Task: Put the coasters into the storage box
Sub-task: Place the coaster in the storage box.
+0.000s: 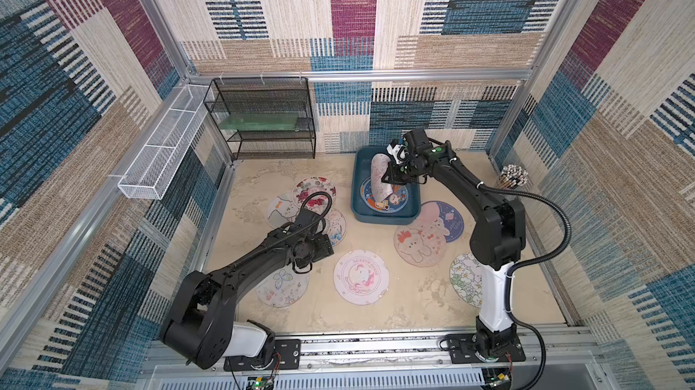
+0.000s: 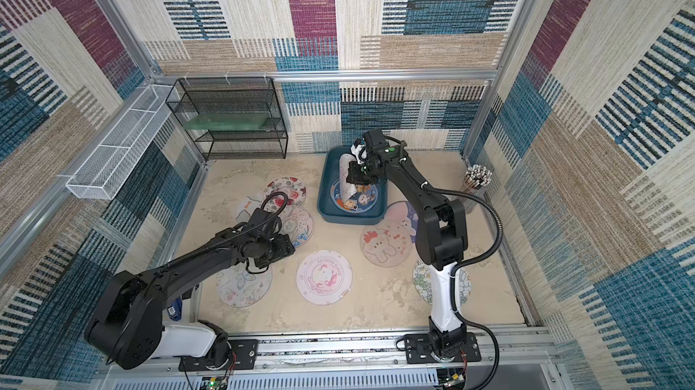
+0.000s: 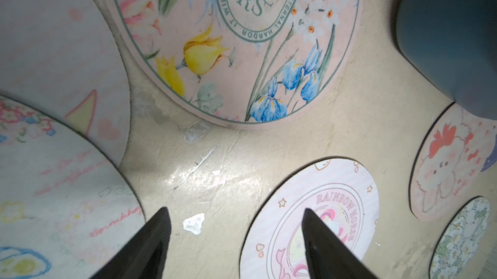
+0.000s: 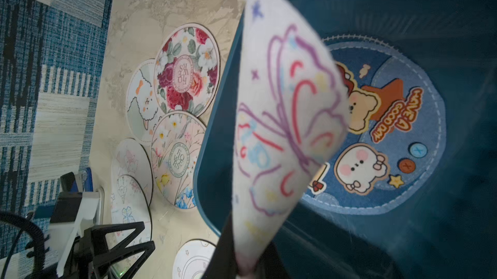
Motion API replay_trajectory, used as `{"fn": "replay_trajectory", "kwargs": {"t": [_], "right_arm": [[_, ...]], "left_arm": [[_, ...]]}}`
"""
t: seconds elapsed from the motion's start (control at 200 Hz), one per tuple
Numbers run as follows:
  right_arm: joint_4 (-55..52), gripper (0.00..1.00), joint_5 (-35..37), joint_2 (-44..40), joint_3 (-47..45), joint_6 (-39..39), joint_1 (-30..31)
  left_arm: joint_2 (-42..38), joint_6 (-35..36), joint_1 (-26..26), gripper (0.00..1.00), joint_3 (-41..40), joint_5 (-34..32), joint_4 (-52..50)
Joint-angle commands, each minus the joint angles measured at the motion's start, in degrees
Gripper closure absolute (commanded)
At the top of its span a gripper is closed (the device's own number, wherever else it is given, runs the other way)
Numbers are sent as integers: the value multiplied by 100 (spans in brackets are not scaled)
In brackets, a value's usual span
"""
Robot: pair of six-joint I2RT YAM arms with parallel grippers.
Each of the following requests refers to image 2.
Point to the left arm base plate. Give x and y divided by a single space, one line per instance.
233 355

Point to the white cat coaster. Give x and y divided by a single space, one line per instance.
245 208

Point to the blue red cartoon coaster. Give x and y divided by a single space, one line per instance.
359 203

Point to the red rose floral coaster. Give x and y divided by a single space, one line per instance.
294 188

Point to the purple space bunny coaster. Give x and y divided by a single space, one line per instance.
403 213

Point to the pink kitty ring coaster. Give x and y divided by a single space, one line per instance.
323 278

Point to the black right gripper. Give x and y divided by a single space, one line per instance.
357 175

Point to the pink bear bow coaster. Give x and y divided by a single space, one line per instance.
387 244

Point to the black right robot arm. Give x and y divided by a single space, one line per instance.
441 238

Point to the white pink bunny coaster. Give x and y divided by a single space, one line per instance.
347 189

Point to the white green floral coaster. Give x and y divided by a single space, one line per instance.
423 284

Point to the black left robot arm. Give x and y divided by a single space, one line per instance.
128 325

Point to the white butterfly coaster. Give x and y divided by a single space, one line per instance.
239 289

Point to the white wire mesh basket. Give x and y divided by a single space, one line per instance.
102 175

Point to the green board on shelf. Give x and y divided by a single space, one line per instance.
226 122

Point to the teal plastic storage box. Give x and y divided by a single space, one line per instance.
329 212

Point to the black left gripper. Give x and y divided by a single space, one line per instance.
286 248

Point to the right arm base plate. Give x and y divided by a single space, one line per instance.
421 348

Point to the black wire mesh shelf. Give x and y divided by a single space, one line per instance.
191 97

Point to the clear cup of pencils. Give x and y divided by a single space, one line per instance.
476 180

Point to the white colourful doodle coaster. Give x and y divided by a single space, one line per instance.
298 224

